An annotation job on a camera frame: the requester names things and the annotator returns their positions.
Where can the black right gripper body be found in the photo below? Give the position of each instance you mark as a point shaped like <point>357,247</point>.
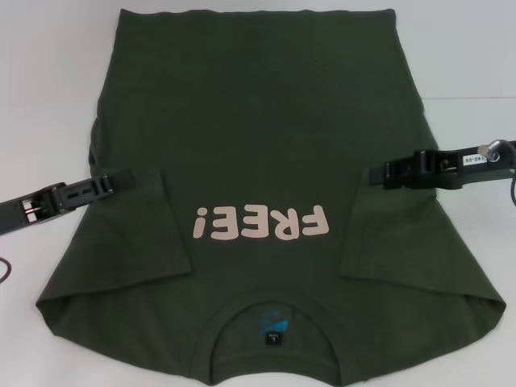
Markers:
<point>483,173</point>

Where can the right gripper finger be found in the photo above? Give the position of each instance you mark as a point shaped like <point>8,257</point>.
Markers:
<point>403,175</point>

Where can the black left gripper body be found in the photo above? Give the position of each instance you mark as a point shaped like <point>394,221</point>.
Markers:
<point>16,213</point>

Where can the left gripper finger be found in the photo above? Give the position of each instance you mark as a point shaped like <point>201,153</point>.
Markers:
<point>121,180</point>

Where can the dark green FREE! t-shirt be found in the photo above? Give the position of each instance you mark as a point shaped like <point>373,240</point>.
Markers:
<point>258,121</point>

